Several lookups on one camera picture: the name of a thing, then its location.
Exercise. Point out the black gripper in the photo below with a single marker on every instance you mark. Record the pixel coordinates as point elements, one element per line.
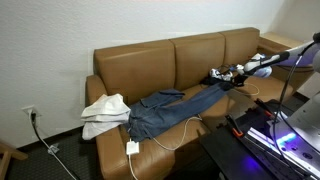
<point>263,70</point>

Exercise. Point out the white power adapter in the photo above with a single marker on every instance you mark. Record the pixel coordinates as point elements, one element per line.
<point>132,147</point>

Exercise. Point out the black crumpled garment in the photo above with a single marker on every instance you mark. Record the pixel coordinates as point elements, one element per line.
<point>210,81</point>

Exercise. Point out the small white floor tag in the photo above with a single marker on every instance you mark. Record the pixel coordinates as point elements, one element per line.
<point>53,149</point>

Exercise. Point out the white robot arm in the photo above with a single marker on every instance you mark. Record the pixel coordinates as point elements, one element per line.
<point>293,53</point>

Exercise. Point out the metal base rail plate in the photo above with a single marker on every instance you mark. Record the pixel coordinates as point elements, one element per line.
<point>263,140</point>

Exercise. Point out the light wooden side table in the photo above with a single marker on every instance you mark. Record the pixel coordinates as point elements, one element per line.
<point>283,40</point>

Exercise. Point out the black red clamp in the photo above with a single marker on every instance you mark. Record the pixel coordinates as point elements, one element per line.
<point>265,106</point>

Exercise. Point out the white folded cloth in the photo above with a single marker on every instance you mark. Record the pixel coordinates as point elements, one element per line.
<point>106,110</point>

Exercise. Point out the blue denim trousers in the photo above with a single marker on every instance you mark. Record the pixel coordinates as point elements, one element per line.
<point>160,116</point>

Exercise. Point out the black robot table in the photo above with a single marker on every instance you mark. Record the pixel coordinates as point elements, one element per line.
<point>230,160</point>

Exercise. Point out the wooden furniture leg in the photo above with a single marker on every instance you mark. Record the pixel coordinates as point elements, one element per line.
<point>8,156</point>

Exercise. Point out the black orange clamp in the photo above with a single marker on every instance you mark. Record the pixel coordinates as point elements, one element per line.
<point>233,126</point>

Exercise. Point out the brown leather couch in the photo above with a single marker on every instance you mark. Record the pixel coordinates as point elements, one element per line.
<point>140,66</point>

